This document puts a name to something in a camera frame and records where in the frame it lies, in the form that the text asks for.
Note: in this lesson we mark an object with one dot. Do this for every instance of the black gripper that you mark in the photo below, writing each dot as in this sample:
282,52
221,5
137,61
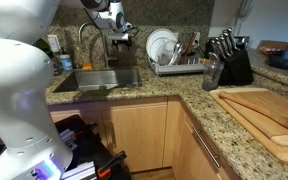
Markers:
119,36

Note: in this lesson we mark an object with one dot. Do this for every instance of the chrome gooseneck faucet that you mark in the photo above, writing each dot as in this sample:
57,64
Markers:
105,55

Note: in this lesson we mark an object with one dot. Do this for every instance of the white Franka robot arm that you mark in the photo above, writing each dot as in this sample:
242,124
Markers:
17,93

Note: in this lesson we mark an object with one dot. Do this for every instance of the clear glass cup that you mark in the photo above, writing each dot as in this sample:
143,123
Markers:
212,76

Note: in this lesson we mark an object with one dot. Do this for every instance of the small white plate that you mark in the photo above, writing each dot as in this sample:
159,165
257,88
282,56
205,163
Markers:
159,48

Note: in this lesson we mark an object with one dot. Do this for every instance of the large white plate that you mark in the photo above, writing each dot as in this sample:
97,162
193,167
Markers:
157,33

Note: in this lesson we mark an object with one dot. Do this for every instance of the orange sponge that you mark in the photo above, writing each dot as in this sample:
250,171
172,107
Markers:
87,66

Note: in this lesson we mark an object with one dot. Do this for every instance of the stainless steel sink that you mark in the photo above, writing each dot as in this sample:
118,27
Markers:
97,80

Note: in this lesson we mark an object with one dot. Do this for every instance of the green round scrubber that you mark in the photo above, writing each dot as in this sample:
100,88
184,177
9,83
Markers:
102,88

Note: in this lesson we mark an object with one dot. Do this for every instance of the white container with blue label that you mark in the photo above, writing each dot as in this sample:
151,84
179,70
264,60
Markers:
66,63

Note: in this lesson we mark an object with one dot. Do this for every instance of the grey dish rack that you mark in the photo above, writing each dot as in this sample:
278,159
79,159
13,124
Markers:
177,69

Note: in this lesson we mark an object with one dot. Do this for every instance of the dark wooden utensil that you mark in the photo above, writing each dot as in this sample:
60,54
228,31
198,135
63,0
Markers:
188,46

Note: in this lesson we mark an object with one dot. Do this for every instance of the light wooden base cabinet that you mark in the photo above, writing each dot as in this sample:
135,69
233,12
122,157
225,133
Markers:
137,136

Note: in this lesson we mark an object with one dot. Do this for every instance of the black tool case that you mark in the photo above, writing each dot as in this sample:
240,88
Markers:
87,146

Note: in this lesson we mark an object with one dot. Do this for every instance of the orange and black clamp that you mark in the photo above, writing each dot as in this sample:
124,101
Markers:
110,163

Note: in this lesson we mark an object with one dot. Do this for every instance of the black knife block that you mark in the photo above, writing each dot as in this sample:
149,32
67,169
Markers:
239,68

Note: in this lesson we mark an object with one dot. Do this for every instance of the white aluminium profiles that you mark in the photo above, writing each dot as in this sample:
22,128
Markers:
80,170

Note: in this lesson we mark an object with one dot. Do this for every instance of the large wooden cutting board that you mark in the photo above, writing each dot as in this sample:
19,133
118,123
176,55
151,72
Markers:
247,128

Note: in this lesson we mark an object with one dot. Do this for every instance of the dark blue bowl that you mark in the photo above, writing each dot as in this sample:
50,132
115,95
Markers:
284,63

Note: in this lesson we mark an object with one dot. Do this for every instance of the small wooden cutting board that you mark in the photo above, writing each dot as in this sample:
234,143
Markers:
277,103

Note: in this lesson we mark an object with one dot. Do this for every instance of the white wall outlet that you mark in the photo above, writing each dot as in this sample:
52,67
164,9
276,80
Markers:
54,44
197,36

